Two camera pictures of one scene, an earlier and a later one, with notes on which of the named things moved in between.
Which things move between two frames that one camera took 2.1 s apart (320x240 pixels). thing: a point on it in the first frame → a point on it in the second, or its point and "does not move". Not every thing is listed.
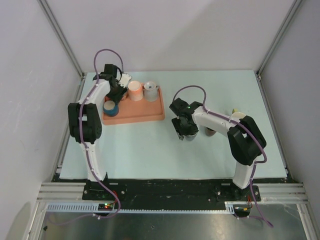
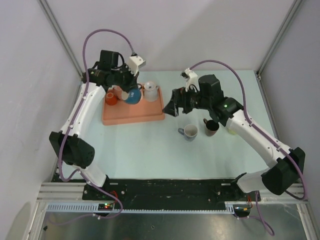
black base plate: x=105 y=195 does not move
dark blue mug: x=110 y=108 → x=134 y=96
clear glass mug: x=151 y=91 does not move
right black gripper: x=181 y=132 → x=178 y=99
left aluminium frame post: x=53 y=23 does not move
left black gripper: x=117 y=98 → x=133 y=80
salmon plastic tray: x=130 y=111 does not move
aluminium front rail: x=282 y=192 does not move
